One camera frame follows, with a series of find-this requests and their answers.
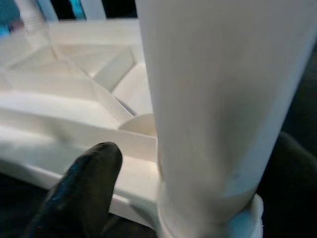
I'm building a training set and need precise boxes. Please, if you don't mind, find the dark teal glass pane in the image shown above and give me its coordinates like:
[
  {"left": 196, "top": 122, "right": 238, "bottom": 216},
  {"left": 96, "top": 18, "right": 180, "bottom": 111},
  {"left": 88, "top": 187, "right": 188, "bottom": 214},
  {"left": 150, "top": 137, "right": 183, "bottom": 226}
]
[{"left": 0, "top": 0, "right": 23, "bottom": 35}]

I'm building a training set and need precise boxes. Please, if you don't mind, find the white plastic table top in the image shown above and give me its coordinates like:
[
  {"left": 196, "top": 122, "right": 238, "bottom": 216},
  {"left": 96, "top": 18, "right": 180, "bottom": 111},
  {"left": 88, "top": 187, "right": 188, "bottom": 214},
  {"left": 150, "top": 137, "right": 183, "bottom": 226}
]
[{"left": 0, "top": 19, "right": 264, "bottom": 238}]

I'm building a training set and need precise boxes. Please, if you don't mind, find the black door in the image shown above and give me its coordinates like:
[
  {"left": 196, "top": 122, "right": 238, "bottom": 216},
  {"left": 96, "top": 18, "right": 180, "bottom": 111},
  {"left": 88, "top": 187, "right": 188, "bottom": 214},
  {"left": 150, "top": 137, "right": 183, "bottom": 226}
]
[{"left": 55, "top": 0, "right": 138, "bottom": 20}]

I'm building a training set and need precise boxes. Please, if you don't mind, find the white plastic table leg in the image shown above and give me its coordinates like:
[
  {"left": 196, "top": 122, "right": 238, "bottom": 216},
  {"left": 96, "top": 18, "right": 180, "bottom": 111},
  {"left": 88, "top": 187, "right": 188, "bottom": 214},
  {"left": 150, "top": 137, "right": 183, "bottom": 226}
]
[
  {"left": 135, "top": 0, "right": 317, "bottom": 238},
  {"left": 13, "top": 0, "right": 54, "bottom": 59}
]

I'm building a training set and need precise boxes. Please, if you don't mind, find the black plastic cover sheet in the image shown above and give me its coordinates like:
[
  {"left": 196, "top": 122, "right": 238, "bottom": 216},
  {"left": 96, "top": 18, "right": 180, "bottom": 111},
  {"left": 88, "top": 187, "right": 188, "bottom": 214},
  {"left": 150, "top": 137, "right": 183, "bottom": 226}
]
[{"left": 0, "top": 24, "right": 317, "bottom": 238}]

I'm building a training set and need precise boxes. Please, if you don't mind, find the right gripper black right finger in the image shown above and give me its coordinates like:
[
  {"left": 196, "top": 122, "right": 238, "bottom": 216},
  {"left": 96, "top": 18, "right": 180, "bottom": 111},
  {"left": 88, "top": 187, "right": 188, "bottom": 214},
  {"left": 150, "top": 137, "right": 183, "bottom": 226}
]
[{"left": 256, "top": 131, "right": 317, "bottom": 238}]

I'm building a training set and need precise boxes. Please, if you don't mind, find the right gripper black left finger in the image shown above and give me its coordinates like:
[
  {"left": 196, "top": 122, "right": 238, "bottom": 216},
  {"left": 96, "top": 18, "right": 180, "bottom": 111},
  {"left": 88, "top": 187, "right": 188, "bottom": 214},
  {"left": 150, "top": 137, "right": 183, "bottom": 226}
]
[{"left": 24, "top": 141, "right": 123, "bottom": 238}]

